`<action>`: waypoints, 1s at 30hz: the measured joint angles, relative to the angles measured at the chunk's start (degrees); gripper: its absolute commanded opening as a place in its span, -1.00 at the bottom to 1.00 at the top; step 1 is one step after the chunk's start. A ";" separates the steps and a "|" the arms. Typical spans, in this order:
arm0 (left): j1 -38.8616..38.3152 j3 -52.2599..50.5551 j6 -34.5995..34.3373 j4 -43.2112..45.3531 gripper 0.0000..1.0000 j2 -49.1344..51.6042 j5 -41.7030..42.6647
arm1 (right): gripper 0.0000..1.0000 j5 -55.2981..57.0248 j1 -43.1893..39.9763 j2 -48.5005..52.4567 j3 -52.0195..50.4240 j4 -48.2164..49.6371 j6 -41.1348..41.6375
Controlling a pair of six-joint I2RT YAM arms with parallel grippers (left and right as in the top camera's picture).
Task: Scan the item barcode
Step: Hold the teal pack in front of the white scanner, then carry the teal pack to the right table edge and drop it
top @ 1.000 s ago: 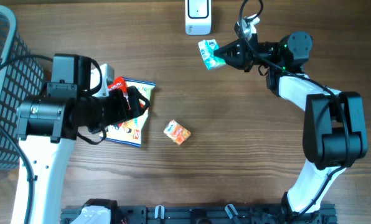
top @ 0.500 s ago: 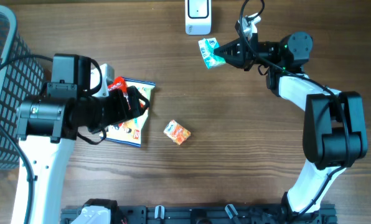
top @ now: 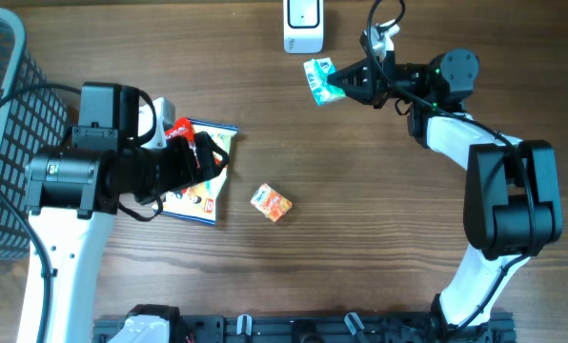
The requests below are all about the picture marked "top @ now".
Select red snack bag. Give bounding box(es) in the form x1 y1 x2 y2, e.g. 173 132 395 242
165 117 200 183

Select teal tissue pack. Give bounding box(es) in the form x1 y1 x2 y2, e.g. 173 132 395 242
303 57 346 106

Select orange tissue pack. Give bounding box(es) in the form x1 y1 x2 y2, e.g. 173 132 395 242
250 184 293 222

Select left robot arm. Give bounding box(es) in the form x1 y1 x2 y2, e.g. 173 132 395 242
17 82 230 342

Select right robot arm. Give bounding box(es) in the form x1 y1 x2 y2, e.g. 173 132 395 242
327 49 563 340

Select white barcode scanner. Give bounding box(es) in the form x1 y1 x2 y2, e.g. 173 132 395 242
282 0 325 54

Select dark grey mesh basket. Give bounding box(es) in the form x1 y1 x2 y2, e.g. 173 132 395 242
0 9 70 260

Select black left camera cable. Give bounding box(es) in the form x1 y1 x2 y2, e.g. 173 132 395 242
0 83 83 343

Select black camera cable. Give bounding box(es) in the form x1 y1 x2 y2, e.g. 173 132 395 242
365 0 538 334
0 83 83 343

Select black right camera cable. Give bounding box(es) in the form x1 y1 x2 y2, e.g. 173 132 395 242
365 0 538 334

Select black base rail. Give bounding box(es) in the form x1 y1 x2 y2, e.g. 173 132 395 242
91 312 517 343

